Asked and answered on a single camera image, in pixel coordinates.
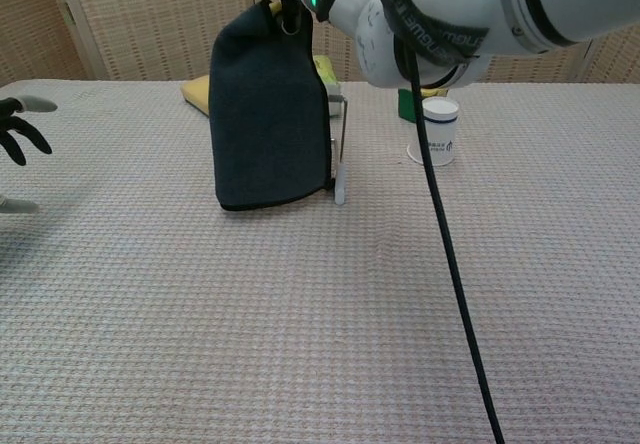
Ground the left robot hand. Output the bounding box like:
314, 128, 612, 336
0, 95, 59, 215

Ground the yellow towel with black trim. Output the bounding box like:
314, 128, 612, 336
208, 0, 336, 212

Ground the green tissue pack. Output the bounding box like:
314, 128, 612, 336
312, 54, 342, 115

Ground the yellow sponge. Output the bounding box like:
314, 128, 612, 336
180, 74, 212, 118

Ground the green bin with yellow lid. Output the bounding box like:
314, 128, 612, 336
397, 87, 449, 124

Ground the white paper cup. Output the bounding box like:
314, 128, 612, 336
405, 96, 460, 167

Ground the metal wire rack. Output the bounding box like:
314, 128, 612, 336
327, 94, 350, 207

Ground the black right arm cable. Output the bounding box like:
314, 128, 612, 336
402, 46, 506, 444

